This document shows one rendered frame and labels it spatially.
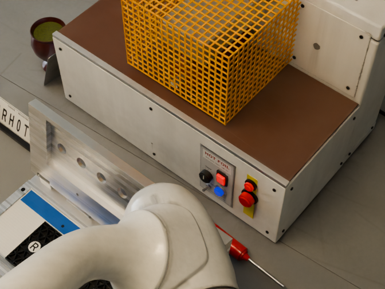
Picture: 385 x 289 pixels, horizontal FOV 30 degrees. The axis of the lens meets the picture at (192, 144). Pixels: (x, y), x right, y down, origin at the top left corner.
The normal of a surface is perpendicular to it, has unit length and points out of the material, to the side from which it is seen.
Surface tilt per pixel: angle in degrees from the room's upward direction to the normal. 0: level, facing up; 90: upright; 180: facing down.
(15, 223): 0
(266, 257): 0
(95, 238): 38
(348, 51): 90
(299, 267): 0
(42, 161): 79
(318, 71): 90
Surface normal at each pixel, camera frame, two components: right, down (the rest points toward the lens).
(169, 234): 0.55, -0.57
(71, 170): -0.62, 0.49
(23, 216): 0.00, -0.60
